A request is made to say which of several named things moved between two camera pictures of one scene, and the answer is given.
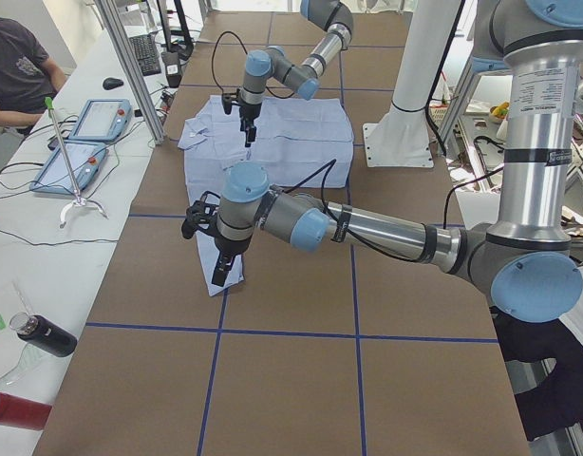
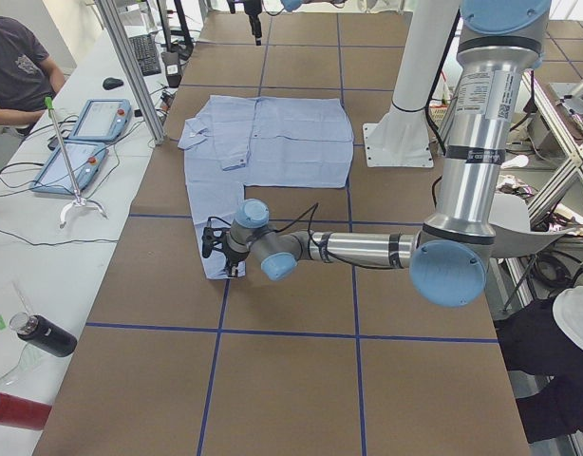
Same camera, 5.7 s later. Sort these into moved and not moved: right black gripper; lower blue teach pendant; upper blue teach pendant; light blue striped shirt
Moved: right black gripper
Not moved: light blue striped shirt; lower blue teach pendant; upper blue teach pendant
